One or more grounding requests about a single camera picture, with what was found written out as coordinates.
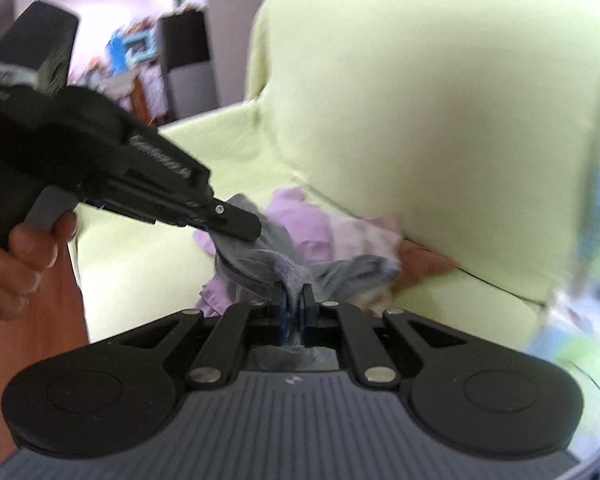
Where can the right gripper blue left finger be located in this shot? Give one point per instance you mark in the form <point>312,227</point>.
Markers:
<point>279,312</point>

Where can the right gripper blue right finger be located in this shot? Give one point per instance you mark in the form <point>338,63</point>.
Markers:
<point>308,314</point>

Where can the grey knit garment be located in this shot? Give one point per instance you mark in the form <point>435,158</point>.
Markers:
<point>280,259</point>

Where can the person's left hand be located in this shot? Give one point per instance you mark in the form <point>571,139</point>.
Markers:
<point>29,255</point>

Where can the lilac purple garment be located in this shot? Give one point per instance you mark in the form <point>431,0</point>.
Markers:
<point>290,229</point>

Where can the cream white garment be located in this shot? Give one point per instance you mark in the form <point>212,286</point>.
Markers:
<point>376,236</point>

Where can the orange brown garment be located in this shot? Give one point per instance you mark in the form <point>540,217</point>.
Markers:
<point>419,263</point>

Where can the dark grey cabinet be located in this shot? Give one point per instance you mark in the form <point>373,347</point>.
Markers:
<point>185,59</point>

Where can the light green covered sofa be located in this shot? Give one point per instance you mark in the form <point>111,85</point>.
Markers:
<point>476,122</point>

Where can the checkered blue green quilt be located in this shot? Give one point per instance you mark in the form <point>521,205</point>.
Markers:
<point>570,331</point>

